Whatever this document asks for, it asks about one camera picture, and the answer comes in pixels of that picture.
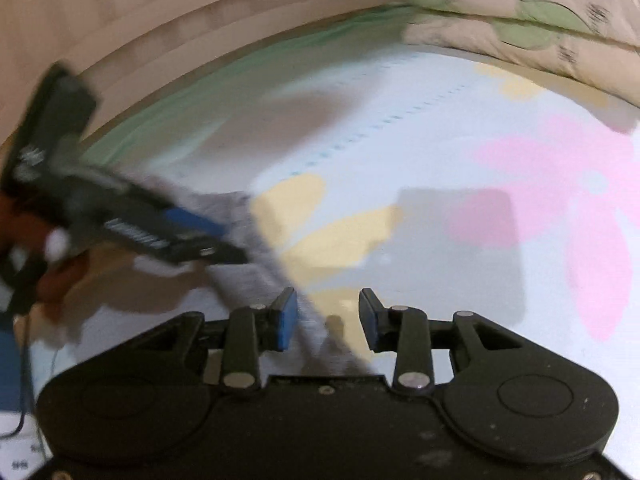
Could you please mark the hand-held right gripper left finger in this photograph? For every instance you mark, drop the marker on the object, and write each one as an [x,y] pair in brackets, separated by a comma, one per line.
[286,320]

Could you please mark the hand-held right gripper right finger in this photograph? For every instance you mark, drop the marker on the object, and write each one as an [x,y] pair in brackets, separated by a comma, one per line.
[369,320]

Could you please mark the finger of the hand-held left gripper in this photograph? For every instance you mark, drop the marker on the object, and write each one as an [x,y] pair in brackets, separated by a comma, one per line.
[215,252]
[195,221]

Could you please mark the grey pants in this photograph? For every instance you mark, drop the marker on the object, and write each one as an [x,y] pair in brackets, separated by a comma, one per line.
[240,275]

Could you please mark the person's left hand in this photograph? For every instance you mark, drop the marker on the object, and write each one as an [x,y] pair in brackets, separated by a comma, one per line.
[60,280]

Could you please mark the beige wooden headboard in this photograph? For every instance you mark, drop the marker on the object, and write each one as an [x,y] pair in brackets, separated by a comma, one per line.
[150,20]

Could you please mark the pastel printed bed sheet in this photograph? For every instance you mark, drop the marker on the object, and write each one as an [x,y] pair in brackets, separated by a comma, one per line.
[400,135]

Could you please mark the blue cloth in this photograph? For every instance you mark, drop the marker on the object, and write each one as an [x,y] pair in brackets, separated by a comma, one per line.
[12,370]

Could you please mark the bottom floral pillow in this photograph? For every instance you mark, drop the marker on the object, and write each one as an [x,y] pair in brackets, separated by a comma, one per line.
[540,20]

